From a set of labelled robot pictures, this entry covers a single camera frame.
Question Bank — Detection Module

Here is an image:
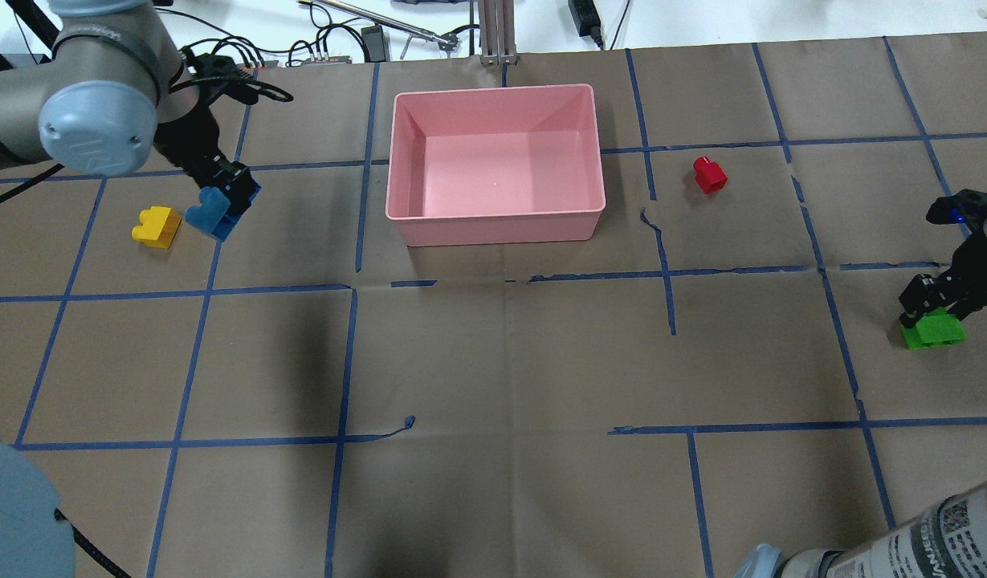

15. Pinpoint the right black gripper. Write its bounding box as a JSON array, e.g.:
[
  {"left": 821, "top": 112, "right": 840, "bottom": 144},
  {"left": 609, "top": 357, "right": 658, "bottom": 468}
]
[{"left": 899, "top": 217, "right": 987, "bottom": 328}]

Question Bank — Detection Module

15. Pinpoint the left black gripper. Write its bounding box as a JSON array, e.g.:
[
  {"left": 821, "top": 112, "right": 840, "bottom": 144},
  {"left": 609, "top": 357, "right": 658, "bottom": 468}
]
[{"left": 154, "top": 104, "right": 252, "bottom": 201}]

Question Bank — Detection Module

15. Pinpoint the green toy block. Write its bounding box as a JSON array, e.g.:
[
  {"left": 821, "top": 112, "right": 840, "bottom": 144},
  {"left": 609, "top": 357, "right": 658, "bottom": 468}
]
[{"left": 899, "top": 307, "right": 967, "bottom": 350}]

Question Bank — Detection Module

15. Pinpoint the blue toy block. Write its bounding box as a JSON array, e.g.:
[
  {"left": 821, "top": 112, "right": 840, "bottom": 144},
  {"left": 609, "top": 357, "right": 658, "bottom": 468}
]
[{"left": 182, "top": 181, "right": 261, "bottom": 242}]

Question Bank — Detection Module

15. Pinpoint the yellow toy block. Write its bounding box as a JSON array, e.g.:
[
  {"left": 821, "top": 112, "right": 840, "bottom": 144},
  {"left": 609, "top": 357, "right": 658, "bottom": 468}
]
[{"left": 131, "top": 206, "right": 182, "bottom": 250}]

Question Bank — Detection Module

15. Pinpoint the red toy block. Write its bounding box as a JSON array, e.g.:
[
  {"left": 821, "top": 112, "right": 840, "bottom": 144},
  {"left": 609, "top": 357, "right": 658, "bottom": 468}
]
[{"left": 692, "top": 157, "right": 728, "bottom": 195}]

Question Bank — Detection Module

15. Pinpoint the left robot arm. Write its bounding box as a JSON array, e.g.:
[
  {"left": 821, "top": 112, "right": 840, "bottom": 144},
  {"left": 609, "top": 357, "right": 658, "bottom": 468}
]
[{"left": 0, "top": 1, "right": 254, "bottom": 200}]

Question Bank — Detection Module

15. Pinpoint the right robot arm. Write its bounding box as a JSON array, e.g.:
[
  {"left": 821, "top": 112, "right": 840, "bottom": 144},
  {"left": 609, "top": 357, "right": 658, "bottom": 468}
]
[{"left": 735, "top": 482, "right": 987, "bottom": 577}]

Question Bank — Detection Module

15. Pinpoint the pink plastic box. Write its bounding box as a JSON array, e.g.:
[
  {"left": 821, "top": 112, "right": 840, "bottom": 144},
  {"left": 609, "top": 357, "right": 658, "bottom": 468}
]
[{"left": 385, "top": 83, "right": 606, "bottom": 246}]

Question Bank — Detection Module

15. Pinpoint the metal rod tool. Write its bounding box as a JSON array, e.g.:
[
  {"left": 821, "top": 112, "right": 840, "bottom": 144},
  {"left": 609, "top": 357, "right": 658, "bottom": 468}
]
[{"left": 297, "top": 1, "right": 460, "bottom": 52}]

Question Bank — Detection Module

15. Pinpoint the black power adapter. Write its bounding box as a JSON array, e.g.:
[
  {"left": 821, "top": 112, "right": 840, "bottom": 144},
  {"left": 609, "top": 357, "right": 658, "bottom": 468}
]
[{"left": 566, "top": 0, "right": 604, "bottom": 49}]

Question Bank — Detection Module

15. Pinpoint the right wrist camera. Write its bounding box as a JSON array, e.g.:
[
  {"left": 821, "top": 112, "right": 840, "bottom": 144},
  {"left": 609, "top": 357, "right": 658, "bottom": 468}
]
[{"left": 925, "top": 188, "right": 987, "bottom": 233}]

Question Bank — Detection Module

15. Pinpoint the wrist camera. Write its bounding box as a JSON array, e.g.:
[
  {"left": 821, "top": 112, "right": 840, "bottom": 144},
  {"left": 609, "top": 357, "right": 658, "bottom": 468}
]
[
  {"left": 169, "top": 49, "right": 295, "bottom": 106},
  {"left": 925, "top": 188, "right": 987, "bottom": 233}
]

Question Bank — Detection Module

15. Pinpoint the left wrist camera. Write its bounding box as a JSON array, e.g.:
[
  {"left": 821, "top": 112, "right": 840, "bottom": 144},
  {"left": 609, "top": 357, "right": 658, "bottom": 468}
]
[{"left": 169, "top": 49, "right": 295, "bottom": 106}]

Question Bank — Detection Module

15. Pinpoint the aluminium frame post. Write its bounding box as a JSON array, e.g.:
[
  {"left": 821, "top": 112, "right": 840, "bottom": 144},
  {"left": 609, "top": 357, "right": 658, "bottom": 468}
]
[{"left": 477, "top": 0, "right": 518, "bottom": 67}]

